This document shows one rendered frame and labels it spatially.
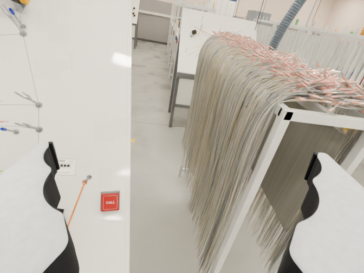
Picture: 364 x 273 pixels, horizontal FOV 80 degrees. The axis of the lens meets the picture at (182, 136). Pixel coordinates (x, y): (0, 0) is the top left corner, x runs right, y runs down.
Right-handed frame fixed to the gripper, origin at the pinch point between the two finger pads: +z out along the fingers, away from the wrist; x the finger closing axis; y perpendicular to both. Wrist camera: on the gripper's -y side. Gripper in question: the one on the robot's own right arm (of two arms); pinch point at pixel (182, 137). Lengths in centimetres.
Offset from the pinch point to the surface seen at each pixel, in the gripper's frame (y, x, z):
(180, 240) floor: 159, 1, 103
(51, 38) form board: 3, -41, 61
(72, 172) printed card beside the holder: 37, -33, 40
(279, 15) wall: 5, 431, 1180
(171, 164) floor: 157, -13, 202
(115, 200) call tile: 43, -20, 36
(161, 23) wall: 50, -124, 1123
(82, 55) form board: 7, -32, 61
